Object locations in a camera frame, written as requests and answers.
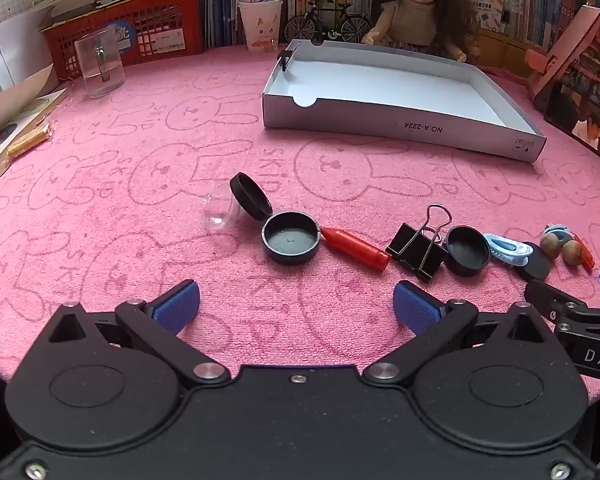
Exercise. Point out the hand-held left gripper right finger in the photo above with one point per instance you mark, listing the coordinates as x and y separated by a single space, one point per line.
415 307

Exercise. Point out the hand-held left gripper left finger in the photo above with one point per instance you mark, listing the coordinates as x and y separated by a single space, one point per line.
177 305

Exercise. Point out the red plastic bullet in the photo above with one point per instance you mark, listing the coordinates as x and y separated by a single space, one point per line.
355 250
586 257

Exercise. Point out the black round plastic cap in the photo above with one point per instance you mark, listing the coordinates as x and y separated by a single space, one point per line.
250 195
290 240
535 265
467 252

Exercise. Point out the brown walnut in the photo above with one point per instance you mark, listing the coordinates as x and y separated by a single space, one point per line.
550 246
572 251

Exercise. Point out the large black binder clip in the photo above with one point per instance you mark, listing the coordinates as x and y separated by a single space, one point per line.
415 252

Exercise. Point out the light blue hair clip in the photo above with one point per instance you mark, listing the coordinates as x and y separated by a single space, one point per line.
505 249
560 231

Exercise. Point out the white cardboard box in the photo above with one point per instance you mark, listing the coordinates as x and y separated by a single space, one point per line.
380 90

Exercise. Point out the pink bunny-print cloth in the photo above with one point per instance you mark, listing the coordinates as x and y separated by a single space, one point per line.
130 210

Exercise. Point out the orange pencil bundle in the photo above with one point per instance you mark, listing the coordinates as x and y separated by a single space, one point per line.
27 141

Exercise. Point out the pink wooden phone stand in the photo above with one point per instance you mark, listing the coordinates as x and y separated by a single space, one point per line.
580 45

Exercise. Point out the illustrated notebook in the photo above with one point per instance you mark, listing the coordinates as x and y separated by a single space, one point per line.
5 140

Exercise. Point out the clear glass mug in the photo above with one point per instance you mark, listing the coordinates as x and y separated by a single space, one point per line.
97 75

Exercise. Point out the wooden drawer unit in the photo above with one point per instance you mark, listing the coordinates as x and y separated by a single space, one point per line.
510 52

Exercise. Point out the small black binder clip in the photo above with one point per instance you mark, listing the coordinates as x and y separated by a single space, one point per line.
283 57

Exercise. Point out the white cat-print paper cup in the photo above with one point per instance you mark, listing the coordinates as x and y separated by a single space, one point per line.
260 25

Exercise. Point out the colourful printed carton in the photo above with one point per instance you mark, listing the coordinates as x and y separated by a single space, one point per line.
487 7

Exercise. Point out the large red plastic basket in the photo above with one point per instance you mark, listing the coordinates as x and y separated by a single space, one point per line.
145 10

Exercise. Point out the long-haired doll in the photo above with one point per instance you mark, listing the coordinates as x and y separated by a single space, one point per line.
415 10

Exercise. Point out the white paper sheets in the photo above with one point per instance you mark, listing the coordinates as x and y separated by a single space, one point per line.
10 55

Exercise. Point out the miniature black bicycle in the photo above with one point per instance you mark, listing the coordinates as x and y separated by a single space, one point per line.
330 10

